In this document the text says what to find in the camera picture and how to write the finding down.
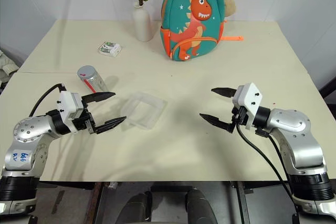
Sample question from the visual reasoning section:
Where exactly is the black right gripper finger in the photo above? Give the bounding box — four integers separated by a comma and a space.
199, 113, 235, 133
211, 88, 238, 100

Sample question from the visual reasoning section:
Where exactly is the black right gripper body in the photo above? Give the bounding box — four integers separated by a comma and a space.
230, 105, 249, 131

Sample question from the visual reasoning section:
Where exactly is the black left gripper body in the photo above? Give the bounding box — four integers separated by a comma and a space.
71, 97, 97, 134

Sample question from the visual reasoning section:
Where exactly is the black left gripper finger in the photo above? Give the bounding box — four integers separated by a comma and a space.
83, 91, 117, 104
94, 116, 127, 134

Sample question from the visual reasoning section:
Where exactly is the clear plastic jar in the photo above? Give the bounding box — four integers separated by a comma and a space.
77, 66, 109, 93

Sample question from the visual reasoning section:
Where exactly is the clear square plastic container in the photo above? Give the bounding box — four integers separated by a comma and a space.
121, 90, 168, 131

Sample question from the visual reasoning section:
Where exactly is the white battery charger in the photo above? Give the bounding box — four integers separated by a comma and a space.
98, 40, 122, 58

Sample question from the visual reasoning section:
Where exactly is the green dinosaur backpack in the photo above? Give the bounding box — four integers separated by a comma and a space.
160, 0, 244, 62

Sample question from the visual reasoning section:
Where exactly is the white ceramic vase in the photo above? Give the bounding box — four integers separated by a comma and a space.
132, 1, 153, 42

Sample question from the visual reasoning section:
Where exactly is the dark rounded right shape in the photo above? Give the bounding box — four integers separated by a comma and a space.
185, 187, 217, 224

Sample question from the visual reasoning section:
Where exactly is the dark rounded shape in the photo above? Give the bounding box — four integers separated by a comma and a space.
120, 191, 153, 224
185, 187, 217, 224

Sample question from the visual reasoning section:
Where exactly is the beige plush toy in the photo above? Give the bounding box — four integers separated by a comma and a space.
222, 0, 237, 18

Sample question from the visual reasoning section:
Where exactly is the dark rounded left shape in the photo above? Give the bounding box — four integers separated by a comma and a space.
120, 191, 153, 224

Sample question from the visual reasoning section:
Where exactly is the beige cloth bundle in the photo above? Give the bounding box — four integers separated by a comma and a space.
0, 49, 19, 94

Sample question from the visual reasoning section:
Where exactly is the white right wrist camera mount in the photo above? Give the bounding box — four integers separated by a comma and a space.
232, 82, 264, 130

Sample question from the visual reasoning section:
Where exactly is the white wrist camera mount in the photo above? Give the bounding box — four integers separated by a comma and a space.
232, 82, 264, 130
56, 91, 85, 127

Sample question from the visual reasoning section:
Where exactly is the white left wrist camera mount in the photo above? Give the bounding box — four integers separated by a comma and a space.
56, 91, 85, 127

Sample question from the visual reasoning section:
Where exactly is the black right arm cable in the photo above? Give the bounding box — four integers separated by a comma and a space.
235, 121, 300, 224

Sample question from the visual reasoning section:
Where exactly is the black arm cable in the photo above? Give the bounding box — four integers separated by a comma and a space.
28, 83, 66, 118
235, 121, 300, 224

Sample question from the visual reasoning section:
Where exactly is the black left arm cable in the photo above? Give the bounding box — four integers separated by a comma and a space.
28, 83, 66, 118

